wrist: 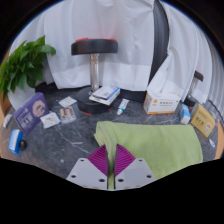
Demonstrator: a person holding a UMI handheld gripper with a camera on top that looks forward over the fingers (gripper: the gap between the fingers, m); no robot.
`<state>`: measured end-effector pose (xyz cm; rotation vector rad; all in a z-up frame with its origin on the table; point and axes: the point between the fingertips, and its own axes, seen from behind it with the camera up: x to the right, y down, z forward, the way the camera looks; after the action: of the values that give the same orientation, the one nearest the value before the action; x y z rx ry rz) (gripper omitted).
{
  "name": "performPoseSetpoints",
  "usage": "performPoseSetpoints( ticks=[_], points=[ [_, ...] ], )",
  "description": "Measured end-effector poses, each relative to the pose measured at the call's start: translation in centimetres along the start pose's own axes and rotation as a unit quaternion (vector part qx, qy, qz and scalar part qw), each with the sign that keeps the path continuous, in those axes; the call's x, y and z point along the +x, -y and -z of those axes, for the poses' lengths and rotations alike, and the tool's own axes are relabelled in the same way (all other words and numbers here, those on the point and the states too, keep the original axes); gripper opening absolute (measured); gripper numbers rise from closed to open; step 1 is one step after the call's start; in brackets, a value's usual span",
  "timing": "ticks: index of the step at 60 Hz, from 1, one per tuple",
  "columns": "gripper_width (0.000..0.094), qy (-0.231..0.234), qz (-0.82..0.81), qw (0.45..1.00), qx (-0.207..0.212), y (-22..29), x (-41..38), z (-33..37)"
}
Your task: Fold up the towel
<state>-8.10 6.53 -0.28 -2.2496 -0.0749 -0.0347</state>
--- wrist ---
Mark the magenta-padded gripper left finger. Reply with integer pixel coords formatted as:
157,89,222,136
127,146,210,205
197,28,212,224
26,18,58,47
65,144,110,191

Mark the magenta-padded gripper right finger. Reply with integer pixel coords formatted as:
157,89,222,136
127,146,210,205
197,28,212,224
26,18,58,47
114,143,157,191

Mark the green towel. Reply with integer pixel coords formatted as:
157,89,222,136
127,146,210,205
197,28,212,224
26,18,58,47
93,120,204,191

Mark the clear blister packet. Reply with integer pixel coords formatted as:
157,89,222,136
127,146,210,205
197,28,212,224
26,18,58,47
59,106,77,125

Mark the white printed packet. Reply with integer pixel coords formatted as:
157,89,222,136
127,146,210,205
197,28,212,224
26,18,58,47
39,111,61,130

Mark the white tube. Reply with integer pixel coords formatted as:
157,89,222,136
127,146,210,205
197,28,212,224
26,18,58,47
116,98,130,116

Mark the small black round object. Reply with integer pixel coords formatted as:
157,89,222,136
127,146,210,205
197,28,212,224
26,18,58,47
18,140,28,151

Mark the white card packet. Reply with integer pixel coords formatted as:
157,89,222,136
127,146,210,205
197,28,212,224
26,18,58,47
58,95,78,108

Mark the white and orange box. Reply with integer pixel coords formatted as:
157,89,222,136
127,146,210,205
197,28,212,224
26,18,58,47
142,90,181,115

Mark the small blue white box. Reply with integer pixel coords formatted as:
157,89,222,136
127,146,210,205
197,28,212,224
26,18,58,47
179,103,192,126

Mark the blue and white box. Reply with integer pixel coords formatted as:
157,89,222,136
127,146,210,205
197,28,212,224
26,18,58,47
8,128,24,155

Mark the stack of white booklets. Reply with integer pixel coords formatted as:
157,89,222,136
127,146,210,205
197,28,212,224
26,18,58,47
88,85,122,106

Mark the purple box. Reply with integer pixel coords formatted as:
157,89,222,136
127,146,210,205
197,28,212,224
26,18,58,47
13,92,50,135

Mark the yellow box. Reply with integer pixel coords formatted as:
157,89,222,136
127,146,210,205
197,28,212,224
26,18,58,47
190,103,217,138

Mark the white flat packet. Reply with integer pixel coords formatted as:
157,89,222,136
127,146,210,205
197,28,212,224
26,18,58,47
2,113,14,129

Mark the white plant pot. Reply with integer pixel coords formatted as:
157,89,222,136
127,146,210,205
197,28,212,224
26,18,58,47
7,81,38,111

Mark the green leafy plant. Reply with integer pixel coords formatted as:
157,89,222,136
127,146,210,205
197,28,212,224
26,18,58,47
0,35,57,101

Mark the white curtain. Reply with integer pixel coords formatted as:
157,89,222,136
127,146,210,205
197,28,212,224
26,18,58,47
9,0,156,92
146,0,224,113

